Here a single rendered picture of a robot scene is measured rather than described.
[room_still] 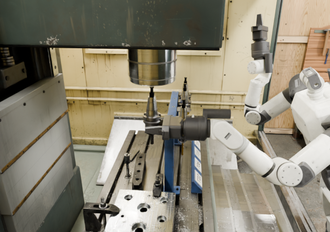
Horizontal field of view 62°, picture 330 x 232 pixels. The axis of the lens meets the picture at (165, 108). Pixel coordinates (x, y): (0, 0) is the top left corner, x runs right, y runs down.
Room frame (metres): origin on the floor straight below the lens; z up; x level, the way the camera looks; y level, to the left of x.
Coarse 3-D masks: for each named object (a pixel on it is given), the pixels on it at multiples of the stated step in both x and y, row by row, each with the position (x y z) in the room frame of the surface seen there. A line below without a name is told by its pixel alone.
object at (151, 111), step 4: (148, 96) 0.88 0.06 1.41; (148, 100) 0.87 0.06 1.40; (152, 100) 0.86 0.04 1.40; (148, 104) 0.86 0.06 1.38; (152, 104) 0.86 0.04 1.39; (156, 104) 0.87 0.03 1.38; (148, 108) 0.86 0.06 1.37; (152, 108) 0.86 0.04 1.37; (156, 108) 0.87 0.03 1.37; (148, 112) 0.86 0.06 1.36; (152, 112) 0.86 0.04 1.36; (156, 112) 0.86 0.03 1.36; (148, 116) 0.86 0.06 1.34; (152, 116) 0.85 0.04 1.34
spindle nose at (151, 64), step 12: (132, 60) 0.82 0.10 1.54; (144, 60) 0.80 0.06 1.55; (156, 60) 0.80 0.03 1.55; (168, 60) 0.82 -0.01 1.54; (132, 72) 0.82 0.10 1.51; (144, 72) 0.80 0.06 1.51; (156, 72) 0.80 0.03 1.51; (168, 72) 0.82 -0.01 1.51; (144, 84) 0.80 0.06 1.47; (156, 84) 0.80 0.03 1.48
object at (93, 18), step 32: (0, 0) 0.79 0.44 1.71; (32, 0) 0.78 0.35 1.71; (64, 0) 0.77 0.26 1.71; (96, 0) 0.76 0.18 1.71; (128, 0) 0.76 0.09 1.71; (160, 0) 0.75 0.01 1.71; (192, 0) 0.74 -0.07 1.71; (224, 0) 0.74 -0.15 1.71; (0, 32) 0.79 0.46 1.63; (32, 32) 0.78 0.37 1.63; (64, 32) 0.77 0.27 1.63; (96, 32) 0.76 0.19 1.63; (128, 32) 0.76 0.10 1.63; (160, 32) 0.75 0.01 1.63; (192, 32) 0.74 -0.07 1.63
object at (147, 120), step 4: (144, 116) 0.86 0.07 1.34; (156, 116) 0.86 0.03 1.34; (160, 116) 0.88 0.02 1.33; (144, 120) 0.86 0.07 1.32; (148, 120) 0.85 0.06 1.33; (152, 120) 0.85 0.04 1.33; (156, 120) 0.86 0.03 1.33; (160, 120) 0.88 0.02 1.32; (148, 124) 0.85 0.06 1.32; (152, 124) 0.85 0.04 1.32
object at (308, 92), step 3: (306, 72) 1.08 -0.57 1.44; (309, 72) 1.08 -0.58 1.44; (300, 75) 1.12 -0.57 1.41; (303, 75) 1.08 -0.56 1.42; (318, 75) 1.07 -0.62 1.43; (300, 78) 1.12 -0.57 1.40; (303, 78) 1.08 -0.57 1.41; (306, 78) 1.06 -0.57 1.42; (303, 81) 1.08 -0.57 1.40; (306, 81) 1.03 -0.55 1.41; (315, 84) 1.02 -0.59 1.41; (309, 90) 1.06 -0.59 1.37; (318, 90) 1.04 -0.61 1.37; (321, 90) 1.05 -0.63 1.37; (306, 93) 1.07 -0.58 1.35; (309, 93) 1.06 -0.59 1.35; (312, 93) 1.05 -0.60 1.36; (315, 93) 1.04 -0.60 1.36; (318, 93) 1.03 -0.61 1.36
